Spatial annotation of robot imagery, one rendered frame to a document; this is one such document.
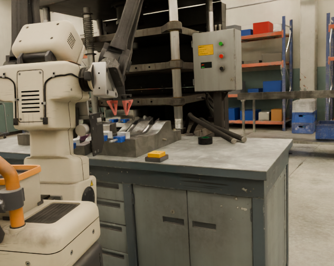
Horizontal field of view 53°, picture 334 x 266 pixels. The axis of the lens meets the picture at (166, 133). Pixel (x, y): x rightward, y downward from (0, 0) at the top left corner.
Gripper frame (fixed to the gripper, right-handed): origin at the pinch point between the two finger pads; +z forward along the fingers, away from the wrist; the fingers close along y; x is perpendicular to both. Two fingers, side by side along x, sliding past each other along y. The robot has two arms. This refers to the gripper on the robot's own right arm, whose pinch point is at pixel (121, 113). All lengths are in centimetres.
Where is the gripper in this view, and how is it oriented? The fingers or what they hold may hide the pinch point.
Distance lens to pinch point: 165.2
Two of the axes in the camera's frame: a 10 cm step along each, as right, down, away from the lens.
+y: -8.8, -0.3, 4.7
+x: -4.6, 1.7, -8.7
